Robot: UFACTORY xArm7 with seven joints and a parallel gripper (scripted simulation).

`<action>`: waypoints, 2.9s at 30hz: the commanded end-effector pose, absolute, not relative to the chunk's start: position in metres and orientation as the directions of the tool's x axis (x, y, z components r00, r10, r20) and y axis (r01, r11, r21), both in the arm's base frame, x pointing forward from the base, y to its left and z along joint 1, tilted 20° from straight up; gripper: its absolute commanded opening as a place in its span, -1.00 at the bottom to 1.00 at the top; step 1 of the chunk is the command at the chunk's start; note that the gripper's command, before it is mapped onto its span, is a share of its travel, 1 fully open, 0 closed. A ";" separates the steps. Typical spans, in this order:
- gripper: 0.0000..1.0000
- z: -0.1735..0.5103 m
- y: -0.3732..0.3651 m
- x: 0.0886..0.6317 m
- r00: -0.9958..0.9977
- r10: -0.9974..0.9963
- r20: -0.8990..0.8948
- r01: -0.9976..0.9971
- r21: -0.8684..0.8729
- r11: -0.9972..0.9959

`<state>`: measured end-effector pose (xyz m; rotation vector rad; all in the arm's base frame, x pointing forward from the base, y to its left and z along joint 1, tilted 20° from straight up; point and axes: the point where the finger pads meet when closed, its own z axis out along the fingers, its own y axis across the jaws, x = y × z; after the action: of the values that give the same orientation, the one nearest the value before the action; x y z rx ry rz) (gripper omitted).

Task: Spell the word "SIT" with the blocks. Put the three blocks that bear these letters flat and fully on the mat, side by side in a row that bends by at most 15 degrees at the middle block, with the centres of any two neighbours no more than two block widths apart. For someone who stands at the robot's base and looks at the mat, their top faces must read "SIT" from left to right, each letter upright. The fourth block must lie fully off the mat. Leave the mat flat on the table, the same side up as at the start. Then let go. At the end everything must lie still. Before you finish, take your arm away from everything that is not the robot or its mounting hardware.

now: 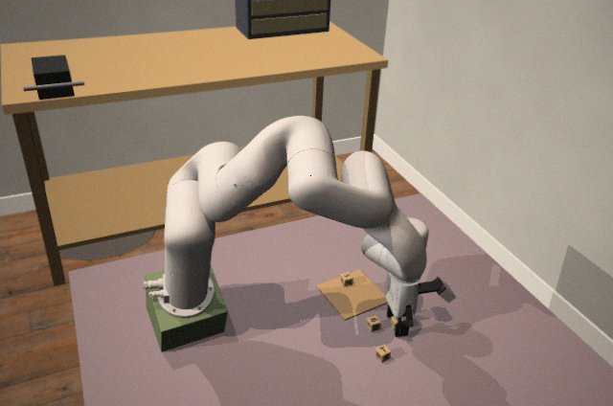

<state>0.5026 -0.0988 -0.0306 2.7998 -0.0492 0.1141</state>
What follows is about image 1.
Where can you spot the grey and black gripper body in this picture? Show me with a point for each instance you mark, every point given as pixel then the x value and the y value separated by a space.
pixel 399 294

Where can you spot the tan flat mat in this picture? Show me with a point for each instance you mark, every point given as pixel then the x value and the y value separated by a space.
pixel 355 299

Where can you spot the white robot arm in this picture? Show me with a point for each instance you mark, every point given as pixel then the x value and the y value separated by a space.
pixel 231 178

